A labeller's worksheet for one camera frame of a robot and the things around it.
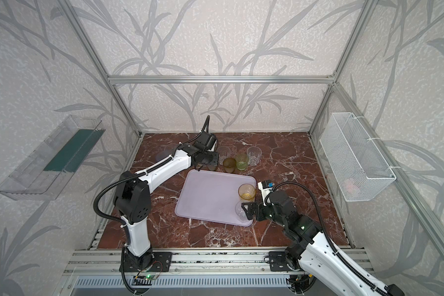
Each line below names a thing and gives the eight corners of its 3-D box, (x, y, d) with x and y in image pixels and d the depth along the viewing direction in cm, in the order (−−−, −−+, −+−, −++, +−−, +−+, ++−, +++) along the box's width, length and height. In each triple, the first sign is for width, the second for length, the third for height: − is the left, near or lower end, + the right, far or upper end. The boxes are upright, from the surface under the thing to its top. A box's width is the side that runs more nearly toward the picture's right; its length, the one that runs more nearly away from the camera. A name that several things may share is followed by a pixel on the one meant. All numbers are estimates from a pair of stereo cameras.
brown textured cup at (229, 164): (223, 173, 103) (223, 167, 98) (224, 163, 107) (223, 157, 102) (236, 173, 103) (236, 167, 98) (236, 163, 107) (236, 157, 102)
